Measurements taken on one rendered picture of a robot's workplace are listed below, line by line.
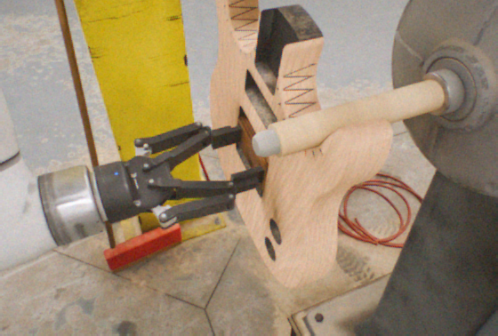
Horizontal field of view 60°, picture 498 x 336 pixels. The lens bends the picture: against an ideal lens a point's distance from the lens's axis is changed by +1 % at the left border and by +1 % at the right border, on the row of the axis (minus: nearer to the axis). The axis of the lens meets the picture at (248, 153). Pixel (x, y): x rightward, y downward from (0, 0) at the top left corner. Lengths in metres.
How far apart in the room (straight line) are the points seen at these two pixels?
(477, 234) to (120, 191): 0.57
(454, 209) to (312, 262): 0.35
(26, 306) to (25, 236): 1.35
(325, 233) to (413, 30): 0.26
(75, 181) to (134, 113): 0.90
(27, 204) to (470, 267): 0.69
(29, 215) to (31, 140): 2.00
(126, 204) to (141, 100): 0.88
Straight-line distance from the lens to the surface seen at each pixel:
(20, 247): 0.55
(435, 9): 0.52
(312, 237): 0.52
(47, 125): 2.59
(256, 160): 0.58
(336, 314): 1.38
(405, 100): 0.45
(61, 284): 1.88
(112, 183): 0.54
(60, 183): 0.54
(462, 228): 0.83
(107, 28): 1.27
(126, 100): 1.39
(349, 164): 0.38
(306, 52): 0.44
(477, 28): 0.48
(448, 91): 0.47
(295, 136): 0.39
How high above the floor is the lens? 1.52
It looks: 44 degrees down
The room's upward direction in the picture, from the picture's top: straight up
